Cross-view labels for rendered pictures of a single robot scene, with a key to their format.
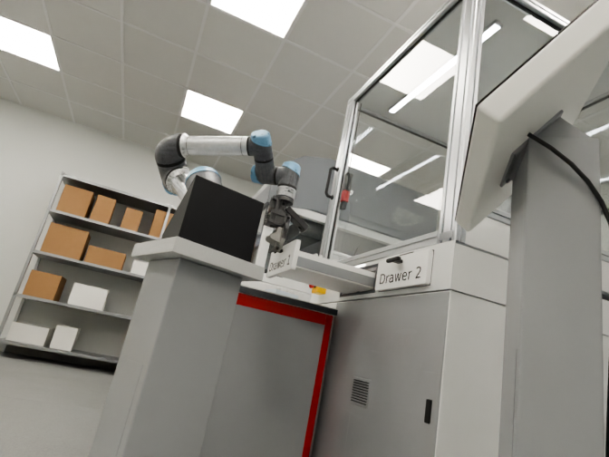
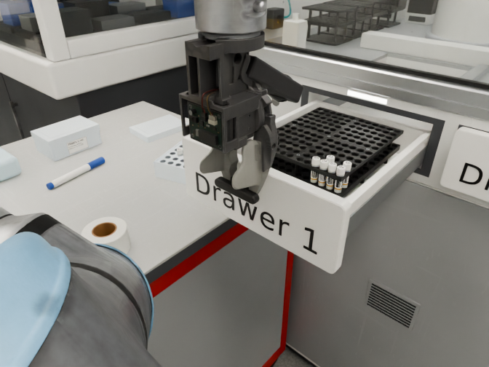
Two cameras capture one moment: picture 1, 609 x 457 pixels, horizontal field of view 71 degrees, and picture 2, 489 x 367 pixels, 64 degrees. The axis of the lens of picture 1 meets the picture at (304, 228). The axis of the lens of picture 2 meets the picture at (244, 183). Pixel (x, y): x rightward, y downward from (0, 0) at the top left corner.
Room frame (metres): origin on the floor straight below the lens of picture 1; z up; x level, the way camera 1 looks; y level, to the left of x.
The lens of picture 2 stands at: (1.16, 0.30, 1.19)
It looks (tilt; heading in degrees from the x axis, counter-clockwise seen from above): 32 degrees down; 331
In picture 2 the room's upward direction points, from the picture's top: straight up
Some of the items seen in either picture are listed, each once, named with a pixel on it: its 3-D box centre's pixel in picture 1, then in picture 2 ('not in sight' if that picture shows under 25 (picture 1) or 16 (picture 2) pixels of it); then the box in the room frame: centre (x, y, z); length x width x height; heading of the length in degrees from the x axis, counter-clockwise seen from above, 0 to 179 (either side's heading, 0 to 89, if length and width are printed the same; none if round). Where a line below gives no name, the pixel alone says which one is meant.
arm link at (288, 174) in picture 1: (288, 176); not in sight; (1.55, 0.10, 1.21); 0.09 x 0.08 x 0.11; 74
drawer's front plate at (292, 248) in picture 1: (282, 259); (254, 197); (1.57, 0.06, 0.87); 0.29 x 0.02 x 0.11; 19
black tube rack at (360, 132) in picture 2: not in sight; (327, 152); (1.63, -0.13, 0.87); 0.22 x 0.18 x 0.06; 109
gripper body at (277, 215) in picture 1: (279, 213); (228, 89); (1.55, 0.11, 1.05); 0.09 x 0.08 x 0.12; 109
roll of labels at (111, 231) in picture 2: not in sight; (106, 239); (1.70, 0.26, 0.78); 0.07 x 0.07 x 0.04
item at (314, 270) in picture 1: (331, 276); (329, 153); (1.64, -0.14, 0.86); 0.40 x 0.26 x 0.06; 109
